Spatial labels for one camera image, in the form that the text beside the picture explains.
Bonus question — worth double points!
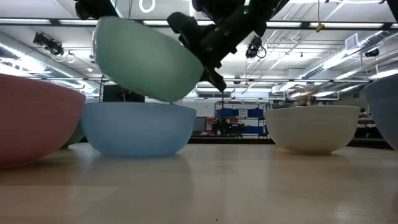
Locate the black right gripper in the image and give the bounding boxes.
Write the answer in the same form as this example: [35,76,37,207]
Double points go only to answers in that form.
[198,14,265,93]

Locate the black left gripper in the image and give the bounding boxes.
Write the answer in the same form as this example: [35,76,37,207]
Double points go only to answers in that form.
[73,0,119,20]

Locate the green bowl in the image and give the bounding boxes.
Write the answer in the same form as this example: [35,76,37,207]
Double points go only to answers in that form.
[60,119,85,149]
[93,16,205,103]

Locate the light blue bowl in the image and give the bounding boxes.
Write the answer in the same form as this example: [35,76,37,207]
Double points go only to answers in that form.
[80,101,197,158]

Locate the white bowl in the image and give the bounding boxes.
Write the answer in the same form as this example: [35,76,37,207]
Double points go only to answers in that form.
[263,105,361,156]

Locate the pink bowl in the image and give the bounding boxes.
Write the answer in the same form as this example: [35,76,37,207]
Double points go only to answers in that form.
[0,73,86,170]

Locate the dark blue bowl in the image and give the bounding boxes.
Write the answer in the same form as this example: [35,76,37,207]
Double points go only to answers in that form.
[363,73,398,152]

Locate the shelf with blue bins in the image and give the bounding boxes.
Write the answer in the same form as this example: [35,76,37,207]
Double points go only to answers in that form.
[213,101,269,138]

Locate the small grey monitor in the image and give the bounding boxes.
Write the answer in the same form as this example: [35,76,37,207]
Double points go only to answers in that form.
[192,116,208,135]

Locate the black equipment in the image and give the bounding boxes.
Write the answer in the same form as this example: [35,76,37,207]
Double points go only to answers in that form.
[211,119,247,138]

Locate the black ceiling-mounted device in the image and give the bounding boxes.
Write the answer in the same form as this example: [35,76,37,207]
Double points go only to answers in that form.
[32,32,65,57]

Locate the black monitor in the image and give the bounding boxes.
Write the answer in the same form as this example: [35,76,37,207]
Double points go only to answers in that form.
[102,84,146,103]

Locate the cardboard boxes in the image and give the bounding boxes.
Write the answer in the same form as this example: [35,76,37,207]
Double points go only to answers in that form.
[294,94,317,106]

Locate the yellow hanging connector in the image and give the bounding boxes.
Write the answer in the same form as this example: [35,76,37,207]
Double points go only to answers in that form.
[315,0,326,33]

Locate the ceiling air vent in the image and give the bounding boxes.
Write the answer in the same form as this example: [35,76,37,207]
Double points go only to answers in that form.
[345,32,359,51]

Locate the white ring light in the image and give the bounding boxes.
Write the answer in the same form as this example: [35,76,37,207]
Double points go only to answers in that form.
[138,0,156,14]

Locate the black overhead camera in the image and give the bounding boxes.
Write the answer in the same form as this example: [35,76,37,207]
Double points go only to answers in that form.
[244,35,267,59]

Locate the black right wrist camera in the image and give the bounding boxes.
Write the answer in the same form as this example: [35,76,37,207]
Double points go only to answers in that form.
[167,11,205,49]

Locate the silver ventilation duct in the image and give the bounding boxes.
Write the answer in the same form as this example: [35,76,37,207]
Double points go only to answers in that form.
[298,29,398,80]
[0,32,103,94]

